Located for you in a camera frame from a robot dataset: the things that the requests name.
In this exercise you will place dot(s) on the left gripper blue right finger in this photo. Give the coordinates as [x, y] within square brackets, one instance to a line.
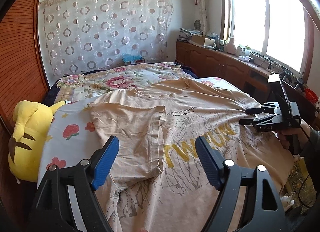
[262, 209]

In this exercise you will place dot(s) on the stack of papers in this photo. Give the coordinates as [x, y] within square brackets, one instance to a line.
[187, 34]

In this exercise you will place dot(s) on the window with white frame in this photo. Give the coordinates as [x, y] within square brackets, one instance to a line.
[278, 30]

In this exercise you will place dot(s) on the long wooden sideboard cabinet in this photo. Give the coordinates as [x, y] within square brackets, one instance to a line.
[248, 77]

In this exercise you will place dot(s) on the beige printed t-shirt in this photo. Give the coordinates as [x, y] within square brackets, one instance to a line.
[157, 182]

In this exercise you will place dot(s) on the floral rose bedspread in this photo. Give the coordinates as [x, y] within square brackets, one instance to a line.
[76, 87]

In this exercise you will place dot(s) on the pink white plastic bottle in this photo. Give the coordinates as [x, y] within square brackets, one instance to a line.
[231, 48]

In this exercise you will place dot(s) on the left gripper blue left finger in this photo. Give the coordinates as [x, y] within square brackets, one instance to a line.
[52, 210]

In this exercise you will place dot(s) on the blue tissue box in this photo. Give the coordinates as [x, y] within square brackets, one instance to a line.
[132, 59]

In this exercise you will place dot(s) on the person's right hand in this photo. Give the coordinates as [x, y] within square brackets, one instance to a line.
[303, 133]

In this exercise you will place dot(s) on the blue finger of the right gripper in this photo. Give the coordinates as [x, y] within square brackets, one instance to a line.
[263, 108]
[254, 120]

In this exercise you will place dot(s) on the brown slatted wooden wardrobe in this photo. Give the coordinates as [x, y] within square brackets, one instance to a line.
[22, 72]

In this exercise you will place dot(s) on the circle pattern sheer curtain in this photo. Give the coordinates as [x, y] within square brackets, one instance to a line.
[84, 35]

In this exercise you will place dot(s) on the white strawberry print towel blanket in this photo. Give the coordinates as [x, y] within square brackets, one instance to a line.
[72, 136]

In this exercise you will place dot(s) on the cardboard box on cabinet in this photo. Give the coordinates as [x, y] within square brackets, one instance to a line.
[202, 40]

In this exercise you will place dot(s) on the yellow Pikachu plush toy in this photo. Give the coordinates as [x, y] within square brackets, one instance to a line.
[32, 122]

